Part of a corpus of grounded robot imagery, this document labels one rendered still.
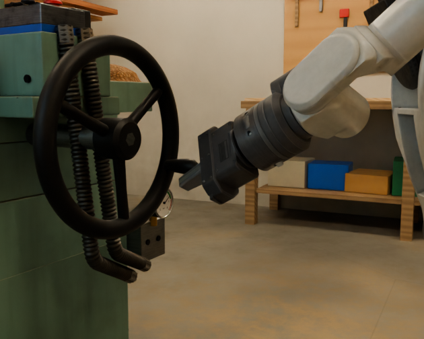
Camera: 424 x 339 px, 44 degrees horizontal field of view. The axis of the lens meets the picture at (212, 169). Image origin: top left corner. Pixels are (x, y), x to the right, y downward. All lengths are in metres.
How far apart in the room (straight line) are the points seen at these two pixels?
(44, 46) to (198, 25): 3.72
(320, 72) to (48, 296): 0.59
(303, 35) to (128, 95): 3.15
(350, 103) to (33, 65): 0.44
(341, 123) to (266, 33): 3.55
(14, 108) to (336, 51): 0.45
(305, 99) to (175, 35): 3.94
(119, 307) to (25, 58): 0.54
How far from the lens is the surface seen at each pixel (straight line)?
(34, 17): 0.82
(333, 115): 0.68
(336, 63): 0.65
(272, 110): 0.69
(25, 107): 0.78
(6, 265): 0.89
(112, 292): 1.08
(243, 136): 0.70
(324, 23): 4.10
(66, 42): 0.80
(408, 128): 1.04
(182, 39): 4.52
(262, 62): 4.23
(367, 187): 3.58
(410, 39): 0.67
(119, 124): 0.74
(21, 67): 0.82
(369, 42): 0.66
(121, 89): 1.04
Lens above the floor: 0.87
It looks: 8 degrees down
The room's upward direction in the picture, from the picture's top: straight up
